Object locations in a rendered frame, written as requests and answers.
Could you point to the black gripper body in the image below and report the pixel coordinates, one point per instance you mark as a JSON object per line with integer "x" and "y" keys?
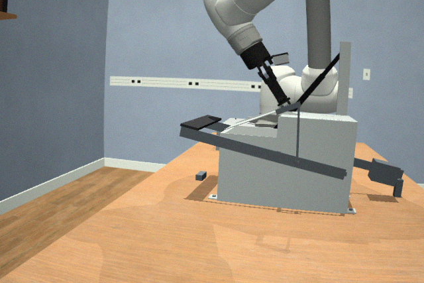
{"x": 255, "y": 56}

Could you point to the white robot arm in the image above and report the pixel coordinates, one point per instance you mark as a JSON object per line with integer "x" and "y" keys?
{"x": 233, "y": 19}

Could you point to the black long thin rod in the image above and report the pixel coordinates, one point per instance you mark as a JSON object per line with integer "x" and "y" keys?
{"x": 318, "y": 80}

